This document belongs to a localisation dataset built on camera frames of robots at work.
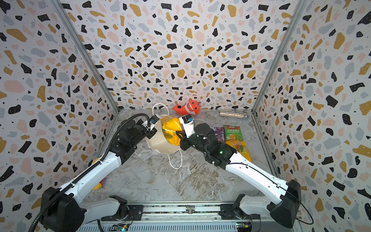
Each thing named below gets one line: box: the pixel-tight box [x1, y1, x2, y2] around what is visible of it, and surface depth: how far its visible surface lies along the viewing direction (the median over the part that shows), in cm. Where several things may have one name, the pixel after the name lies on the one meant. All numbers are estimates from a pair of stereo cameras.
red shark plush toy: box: [171, 100, 201, 116], surface depth 118 cm
